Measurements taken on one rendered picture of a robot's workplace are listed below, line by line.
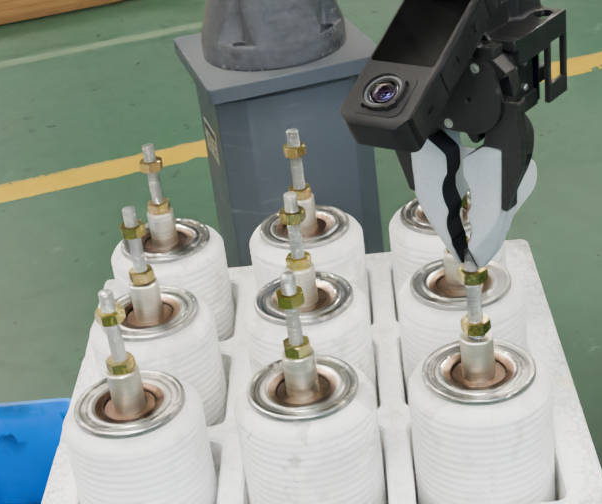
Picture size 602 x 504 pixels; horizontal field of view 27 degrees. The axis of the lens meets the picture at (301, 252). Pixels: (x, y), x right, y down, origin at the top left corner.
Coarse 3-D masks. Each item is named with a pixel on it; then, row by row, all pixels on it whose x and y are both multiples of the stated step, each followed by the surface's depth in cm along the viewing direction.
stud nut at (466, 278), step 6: (462, 264) 80; (462, 270) 80; (480, 270) 79; (486, 270) 80; (462, 276) 79; (468, 276) 79; (474, 276) 79; (480, 276) 79; (486, 276) 80; (462, 282) 80; (468, 282) 79; (474, 282) 79; (480, 282) 79
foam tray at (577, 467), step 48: (240, 288) 112; (384, 288) 109; (528, 288) 106; (240, 336) 105; (384, 336) 102; (528, 336) 100; (240, 384) 98; (384, 384) 96; (384, 432) 91; (576, 432) 88; (48, 480) 91; (240, 480) 88; (576, 480) 84
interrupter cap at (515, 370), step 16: (448, 352) 86; (496, 352) 85; (512, 352) 85; (432, 368) 84; (448, 368) 84; (496, 368) 84; (512, 368) 83; (528, 368) 83; (432, 384) 82; (448, 384) 82; (464, 384) 83; (480, 384) 82; (496, 384) 82; (512, 384) 82; (528, 384) 81; (448, 400) 81; (464, 400) 80; (480, 400) 80; (496, 400) 80
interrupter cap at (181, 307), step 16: (160, 288) 98; (176, 288) 98; (128, 304) 97; (176, 304) 96; (192, 304) 96; (128, 320) 95; (160, 320) 94; (176, 320) 94; (192, 320) 94; (128, 336) 92; (144, 336) 92; (160, 336) 92
